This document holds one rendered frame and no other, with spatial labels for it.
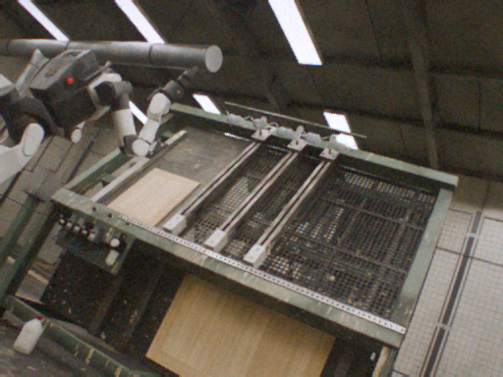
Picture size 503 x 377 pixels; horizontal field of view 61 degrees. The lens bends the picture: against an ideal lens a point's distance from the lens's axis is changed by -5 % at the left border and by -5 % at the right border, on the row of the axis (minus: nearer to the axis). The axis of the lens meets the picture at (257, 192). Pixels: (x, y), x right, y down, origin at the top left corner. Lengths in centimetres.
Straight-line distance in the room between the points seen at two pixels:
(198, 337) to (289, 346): 49
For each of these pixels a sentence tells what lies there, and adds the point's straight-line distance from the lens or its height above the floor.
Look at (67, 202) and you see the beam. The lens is 292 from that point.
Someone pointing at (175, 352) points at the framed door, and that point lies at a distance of 253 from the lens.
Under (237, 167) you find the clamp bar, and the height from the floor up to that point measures 151.
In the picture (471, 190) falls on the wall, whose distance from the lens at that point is 763.
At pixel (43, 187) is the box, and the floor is 83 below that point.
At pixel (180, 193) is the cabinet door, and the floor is 118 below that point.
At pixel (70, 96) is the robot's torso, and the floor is 118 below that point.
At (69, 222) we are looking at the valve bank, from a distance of 268.
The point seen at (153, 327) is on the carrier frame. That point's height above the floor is 40.
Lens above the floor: 61
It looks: 16 degrees up
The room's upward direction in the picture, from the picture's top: 26 degrees clockwise
